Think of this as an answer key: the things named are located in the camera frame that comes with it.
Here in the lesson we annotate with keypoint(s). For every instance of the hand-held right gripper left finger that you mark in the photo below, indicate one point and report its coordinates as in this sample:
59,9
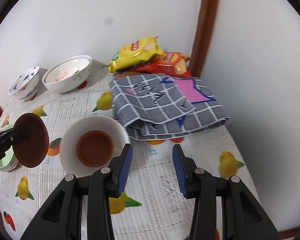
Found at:
123,172

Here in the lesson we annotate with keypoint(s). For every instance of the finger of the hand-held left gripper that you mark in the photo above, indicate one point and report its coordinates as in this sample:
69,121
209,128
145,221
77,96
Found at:
20,134

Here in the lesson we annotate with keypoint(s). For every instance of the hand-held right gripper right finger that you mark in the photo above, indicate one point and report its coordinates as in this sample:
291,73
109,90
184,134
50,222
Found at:
180,172

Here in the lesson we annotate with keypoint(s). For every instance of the green plate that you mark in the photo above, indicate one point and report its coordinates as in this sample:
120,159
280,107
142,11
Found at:
5,164

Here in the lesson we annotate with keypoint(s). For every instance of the small brown clay bowl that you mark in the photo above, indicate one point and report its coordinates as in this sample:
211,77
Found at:
33,152
95,150

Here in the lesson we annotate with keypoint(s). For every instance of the plain white bowl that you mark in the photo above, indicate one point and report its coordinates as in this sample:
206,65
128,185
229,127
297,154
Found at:
70,140

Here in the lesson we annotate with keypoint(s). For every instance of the red-brown coaster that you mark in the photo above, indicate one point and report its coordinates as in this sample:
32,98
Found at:
31,98
82,85

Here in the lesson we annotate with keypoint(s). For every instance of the fruit print tablecloth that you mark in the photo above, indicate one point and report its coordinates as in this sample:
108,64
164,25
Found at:
155,205

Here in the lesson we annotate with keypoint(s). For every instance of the blue patterned porcelain bowl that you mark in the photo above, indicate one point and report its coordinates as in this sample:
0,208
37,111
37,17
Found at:
25,82

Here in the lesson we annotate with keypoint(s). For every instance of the large white bowl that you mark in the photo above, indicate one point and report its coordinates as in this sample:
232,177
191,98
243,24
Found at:
65,86

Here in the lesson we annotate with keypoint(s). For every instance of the grey checked cloth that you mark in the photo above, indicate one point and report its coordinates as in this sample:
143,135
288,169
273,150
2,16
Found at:
160,105

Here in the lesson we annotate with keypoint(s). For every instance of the white bowl with red print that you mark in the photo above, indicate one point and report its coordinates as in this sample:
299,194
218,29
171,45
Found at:
65,73

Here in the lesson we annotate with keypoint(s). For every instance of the red chip bag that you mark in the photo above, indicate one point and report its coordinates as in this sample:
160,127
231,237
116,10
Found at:
170,65

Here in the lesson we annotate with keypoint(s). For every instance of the yellow chip bag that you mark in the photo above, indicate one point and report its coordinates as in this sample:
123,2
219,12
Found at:
135,53

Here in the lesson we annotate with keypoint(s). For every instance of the brown wooden door frame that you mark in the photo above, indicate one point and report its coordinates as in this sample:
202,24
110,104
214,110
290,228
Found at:
206,25

